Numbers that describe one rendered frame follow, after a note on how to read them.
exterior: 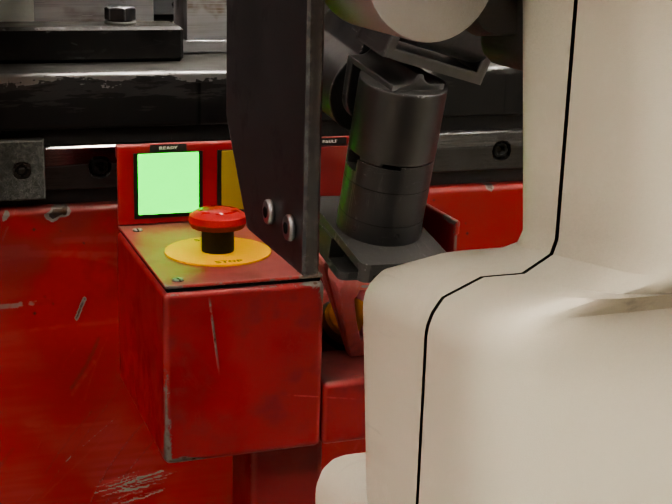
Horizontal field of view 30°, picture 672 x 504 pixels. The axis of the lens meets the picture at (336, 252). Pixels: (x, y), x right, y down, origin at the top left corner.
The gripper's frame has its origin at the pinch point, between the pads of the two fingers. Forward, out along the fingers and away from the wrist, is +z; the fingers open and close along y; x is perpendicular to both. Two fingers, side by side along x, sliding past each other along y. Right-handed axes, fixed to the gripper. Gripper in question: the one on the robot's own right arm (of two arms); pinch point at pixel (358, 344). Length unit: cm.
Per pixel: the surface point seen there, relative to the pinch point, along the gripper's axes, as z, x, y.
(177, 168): -7.9, 10.3, 13.1
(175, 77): -10.1, 7.2, 26.3
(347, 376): 0.1, 2.3, -3.7
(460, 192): -0.6, -19.2, 22.8
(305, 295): -6.0, 5.9, -3.1
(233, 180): -7.0, 6.1, 12.7
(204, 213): -8.6, 10.9, 4.1
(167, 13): -4, -2, 63
